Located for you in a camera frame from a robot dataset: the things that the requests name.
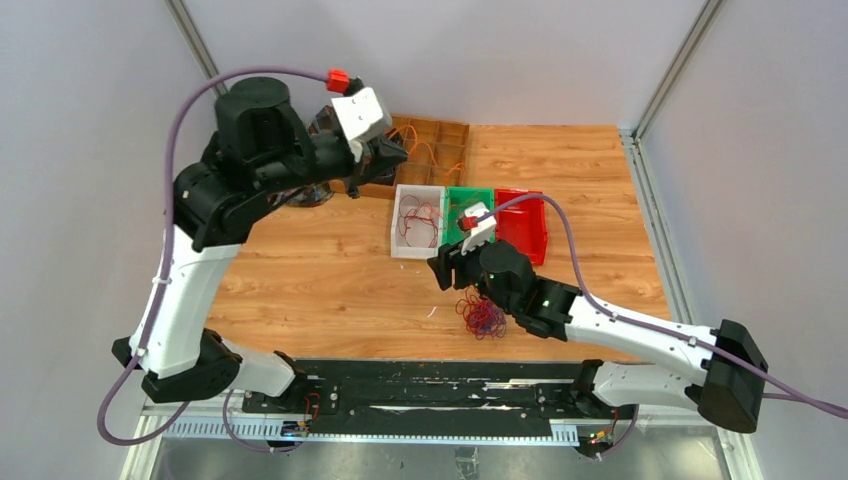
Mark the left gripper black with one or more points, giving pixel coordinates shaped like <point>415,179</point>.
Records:
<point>377,157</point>

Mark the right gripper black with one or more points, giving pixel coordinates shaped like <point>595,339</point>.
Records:
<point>442,266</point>

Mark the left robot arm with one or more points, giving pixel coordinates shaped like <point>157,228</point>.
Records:
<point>260,156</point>

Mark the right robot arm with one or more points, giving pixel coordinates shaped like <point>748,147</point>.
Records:
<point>717,372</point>

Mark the wooden compartment tray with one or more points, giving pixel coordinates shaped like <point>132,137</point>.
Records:
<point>437,155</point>

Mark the white plastic bin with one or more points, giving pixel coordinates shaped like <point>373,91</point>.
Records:
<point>416,221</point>

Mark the green plastic bin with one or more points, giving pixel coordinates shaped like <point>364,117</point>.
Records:
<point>455,201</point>

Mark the red plastic bin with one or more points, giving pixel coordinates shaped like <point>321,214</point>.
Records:
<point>524,226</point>

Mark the plaid cloth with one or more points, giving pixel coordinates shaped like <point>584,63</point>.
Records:
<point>317,194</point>

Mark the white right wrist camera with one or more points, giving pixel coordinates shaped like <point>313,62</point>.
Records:
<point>479,224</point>

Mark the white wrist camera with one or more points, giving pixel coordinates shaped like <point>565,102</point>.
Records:
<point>362,116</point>
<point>479,224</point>

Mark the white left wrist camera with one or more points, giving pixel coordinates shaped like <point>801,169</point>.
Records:
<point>362,116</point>

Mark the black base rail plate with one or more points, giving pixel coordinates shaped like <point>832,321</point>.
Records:
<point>438,399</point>

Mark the left aluminium frame post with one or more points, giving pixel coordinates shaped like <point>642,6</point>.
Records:
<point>192,36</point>

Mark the aluminium frame post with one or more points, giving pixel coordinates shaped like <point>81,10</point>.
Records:
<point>192,36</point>
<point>682,57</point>

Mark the right aluminium frame post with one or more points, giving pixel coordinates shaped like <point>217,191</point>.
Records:
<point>682,57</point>

